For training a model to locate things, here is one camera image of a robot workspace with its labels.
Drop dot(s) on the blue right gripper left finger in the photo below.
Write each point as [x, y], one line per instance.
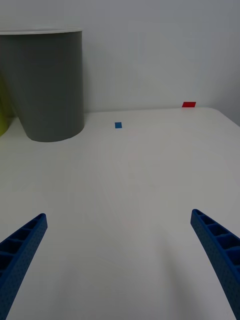
[20, 260]

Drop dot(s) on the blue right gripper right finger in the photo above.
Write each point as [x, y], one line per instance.
[220, 250]

